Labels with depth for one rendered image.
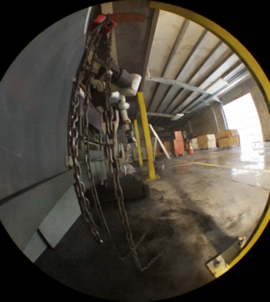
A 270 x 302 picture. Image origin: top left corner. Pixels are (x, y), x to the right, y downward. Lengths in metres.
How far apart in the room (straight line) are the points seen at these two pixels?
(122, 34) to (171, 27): 4.25
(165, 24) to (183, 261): 6.01
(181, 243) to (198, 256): 0.13
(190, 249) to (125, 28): 2.05
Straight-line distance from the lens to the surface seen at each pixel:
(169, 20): 5.61
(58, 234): 0.75
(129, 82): 0.48
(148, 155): 1.64
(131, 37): 1.67
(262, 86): 0.30
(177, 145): 4.68
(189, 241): 0.59
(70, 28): 0.16
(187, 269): 0.52
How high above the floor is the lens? 0.48
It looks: 1 degrees up
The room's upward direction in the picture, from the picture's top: 8 degrees counter-clockwise
